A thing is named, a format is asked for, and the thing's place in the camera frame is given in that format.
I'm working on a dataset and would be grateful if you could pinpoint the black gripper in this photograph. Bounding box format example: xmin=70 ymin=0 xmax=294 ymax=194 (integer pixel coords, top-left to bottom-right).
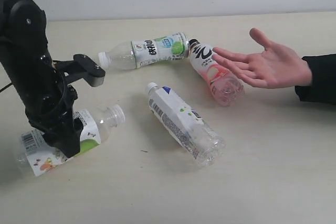
xmin=26 ymin=54 xmax=106 ymax=158

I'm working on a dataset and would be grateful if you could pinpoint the capless fruit label bottle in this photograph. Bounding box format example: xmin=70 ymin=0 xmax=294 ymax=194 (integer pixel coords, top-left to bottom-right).
xmin=15 ymin=104 xmax=125 ymax=177

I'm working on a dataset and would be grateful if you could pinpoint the green label clear bottle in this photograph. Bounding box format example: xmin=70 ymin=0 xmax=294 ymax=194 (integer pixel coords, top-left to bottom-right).
xmin=98 ymin=32 xmax=190 ymax=70

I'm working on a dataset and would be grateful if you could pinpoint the white blue label bottle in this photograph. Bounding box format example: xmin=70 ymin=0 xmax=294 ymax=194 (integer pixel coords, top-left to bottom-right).
xmin=145 ymin=82 xmax=225 ymax=167

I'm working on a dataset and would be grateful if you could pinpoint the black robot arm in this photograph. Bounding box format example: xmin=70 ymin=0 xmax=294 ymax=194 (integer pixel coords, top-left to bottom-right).
xmin=1 ymin=0 xmax=106 ymax=158

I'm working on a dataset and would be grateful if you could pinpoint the pink peach label bottle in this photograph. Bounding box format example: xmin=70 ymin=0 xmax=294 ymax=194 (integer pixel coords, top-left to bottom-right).
xmin=189 ymin=39 xmax=244 ymax=106

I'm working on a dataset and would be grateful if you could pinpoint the person's open bare hand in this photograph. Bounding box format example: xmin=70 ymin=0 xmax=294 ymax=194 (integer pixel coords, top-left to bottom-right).
xmin=213 ymin=28 xmax=312 ymax=89

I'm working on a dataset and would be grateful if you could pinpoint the thin black cable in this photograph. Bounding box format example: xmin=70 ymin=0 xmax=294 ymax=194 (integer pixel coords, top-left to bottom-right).
xmin=0 ymin=82 xmax=13 ymax=94

